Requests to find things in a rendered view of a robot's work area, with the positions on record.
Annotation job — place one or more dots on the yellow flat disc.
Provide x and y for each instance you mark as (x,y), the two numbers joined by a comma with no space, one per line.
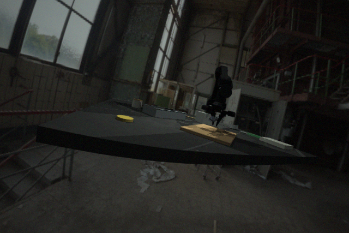
(124,118)

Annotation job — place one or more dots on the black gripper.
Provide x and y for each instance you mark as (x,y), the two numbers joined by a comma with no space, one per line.
(223,113)

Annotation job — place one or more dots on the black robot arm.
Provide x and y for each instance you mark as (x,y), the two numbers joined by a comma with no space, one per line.
(224,81)

